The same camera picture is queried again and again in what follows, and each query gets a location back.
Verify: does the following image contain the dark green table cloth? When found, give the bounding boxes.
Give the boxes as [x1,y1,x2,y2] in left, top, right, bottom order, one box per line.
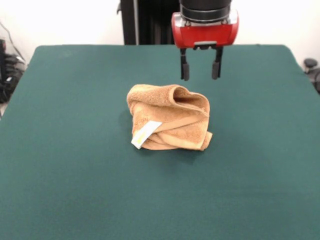
[0,44,320,240]

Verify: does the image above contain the black office chair base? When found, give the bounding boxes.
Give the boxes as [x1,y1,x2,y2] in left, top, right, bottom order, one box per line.
[303,57,320,95]
[0,38,27,104]

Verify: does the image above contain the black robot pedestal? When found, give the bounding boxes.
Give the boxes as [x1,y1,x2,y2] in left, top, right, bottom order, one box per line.
[116,0,181,46]

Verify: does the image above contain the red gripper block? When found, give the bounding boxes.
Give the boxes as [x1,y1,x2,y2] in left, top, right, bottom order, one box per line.
[171,10,240,82]

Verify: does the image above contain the tan terry towel white label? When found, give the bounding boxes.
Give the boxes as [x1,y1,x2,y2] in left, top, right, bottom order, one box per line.
[126,84,214,152]

